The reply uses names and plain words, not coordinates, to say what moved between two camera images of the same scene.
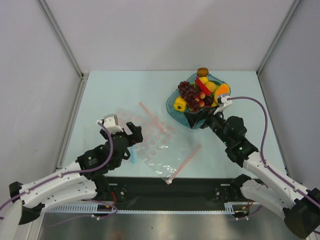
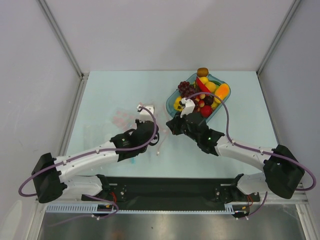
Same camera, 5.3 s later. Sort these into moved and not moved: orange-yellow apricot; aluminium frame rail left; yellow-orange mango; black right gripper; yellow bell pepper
Moved: black right gripper
Not moved: yellow-orange mango; aluminium frame rail left; yellow bell pepper; orange-yellow apricot
